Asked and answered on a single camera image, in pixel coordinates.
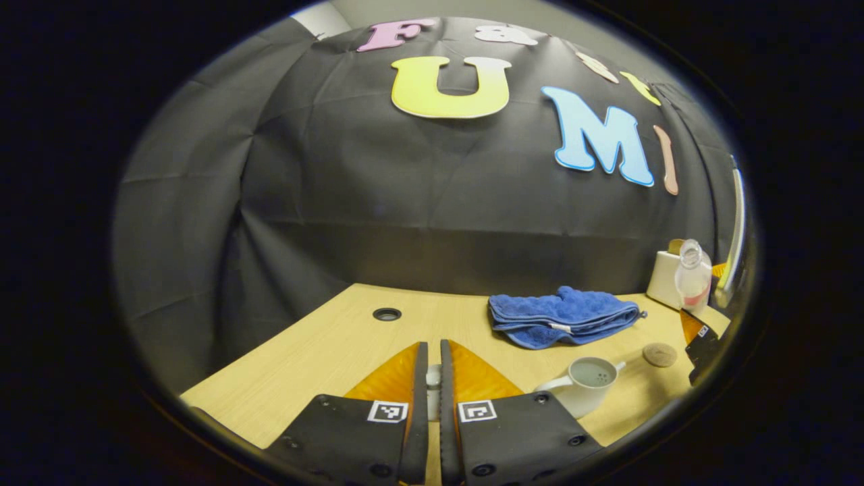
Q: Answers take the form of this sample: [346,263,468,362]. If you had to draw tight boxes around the white toaster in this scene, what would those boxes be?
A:
[646,250,684,311]

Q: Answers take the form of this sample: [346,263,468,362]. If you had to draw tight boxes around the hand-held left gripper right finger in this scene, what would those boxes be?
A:
[439,339,605,486]

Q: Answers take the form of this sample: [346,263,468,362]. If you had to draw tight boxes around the clear plastic water bottle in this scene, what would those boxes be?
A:
[675,238,713,315]

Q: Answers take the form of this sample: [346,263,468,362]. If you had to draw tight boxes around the black backdrop cloth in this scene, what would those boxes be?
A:
[111,17,740,399]

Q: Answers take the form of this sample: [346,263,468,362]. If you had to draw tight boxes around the white blue-patterned teacup lid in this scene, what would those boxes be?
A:
[425,364,443,423]

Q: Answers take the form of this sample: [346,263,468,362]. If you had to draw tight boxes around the blue folded towel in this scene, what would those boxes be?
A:
[487,286,647,350]

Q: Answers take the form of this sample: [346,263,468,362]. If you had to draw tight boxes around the white ceramic teacup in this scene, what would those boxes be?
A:
[533,356,627,420]

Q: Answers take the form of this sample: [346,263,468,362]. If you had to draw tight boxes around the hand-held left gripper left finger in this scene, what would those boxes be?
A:
[263,341,430,486]

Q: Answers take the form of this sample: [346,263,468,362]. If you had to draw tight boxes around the round cork coaster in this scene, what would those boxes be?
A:
[643,343,678,369]

